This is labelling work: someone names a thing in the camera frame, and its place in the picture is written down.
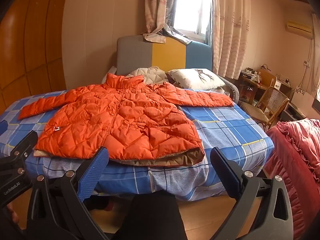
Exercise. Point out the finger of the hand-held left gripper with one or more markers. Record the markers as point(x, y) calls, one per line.
point(23, 145)

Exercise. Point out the white leaf print board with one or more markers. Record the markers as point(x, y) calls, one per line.
point(303, 97)

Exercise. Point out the wooden chair back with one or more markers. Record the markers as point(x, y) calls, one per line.
point(267, 78)

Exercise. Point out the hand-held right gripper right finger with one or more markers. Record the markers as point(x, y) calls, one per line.
point(225, 167)

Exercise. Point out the long patterned curtain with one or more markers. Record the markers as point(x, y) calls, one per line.
point(230, 30)

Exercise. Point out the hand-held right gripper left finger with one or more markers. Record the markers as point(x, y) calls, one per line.
point(96, 170)

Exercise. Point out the person's leg in black trousers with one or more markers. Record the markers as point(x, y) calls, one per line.
point(152, 217)

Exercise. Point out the bed with blue plaid sheet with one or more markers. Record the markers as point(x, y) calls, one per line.
point(225, 130)

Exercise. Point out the rattan chair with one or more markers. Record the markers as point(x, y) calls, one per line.
point(272, 100)

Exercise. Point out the short patterned curtain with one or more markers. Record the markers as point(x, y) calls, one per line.
point(157, 5)

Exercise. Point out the person's left hand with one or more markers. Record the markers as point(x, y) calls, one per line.
point(12, 215)

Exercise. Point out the white printed pillow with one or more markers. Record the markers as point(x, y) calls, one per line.
point(192, 78)

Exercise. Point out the white quilted jacket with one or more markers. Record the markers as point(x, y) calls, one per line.
point(152, 73)

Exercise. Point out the wooden wardrobe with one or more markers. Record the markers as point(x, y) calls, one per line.
point(27, 42)

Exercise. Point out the grey upholstered side panel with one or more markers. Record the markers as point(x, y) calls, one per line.
point(113, 70)

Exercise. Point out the grey yellow blue headboard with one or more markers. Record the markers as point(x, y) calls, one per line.
point(135, 55)

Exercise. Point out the orange puffer jacket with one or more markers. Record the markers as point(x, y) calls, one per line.
point(120, 120)

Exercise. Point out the grey padded bed rail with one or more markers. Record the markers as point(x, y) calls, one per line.
point(233, 92)

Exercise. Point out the red ruffled bedding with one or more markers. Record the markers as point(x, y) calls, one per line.
point(297, 150)

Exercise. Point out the cluttered wooden desk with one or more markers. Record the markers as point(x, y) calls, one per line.
point(250, 83)

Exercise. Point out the window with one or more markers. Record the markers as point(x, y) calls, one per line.
point(190, 5)

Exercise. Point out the wall air conditioner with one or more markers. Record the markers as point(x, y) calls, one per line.
point(298, 27)

